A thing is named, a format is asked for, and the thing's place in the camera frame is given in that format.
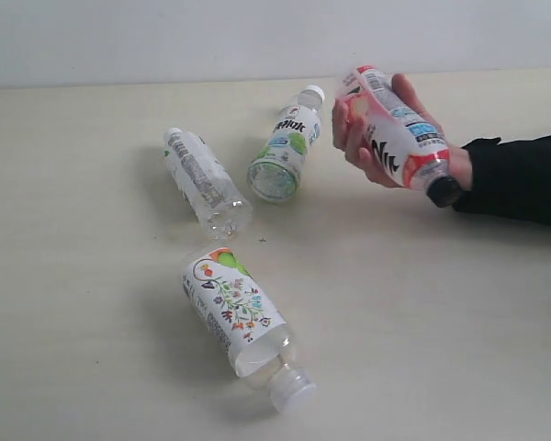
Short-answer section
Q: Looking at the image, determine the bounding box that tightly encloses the person's open hand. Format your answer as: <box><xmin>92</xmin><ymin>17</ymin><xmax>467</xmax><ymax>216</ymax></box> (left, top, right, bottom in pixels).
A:
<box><xmin>331</xmin><ymin>73</ymin><xmax>474</xmax><ymax>190</ymax></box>

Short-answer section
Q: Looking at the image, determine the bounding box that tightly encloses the pink label bottle black cap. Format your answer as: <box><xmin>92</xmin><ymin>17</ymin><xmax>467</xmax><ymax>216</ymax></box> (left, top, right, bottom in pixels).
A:
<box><xmin>337</xmin><ymin>65</ymin><xmax>463</xmax><ymax>208</ymax></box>

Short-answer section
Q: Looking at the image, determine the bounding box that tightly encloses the clear bottle green lime label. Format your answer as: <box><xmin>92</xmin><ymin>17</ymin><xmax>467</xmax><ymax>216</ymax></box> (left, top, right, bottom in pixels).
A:
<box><xmin>247</xmin><ymin>85</ymin><xmax>325</xmax><ymax>203</ymax></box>

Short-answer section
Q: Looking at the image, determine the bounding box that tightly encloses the clear bottle white text label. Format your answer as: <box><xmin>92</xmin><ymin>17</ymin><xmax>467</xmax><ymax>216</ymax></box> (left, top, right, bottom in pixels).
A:
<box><xmin>163</xmin><ymin>128</ymin><xmax>253</xmax><ymax>240</ymax></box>

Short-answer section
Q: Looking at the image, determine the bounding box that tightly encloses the clear bottle floral label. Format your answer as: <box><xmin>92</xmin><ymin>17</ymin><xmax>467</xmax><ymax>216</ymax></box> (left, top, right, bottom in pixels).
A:
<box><xmin>181</xmin><ymin>245</ymin><xmax>316</xmax><ymax>412</ymax></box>

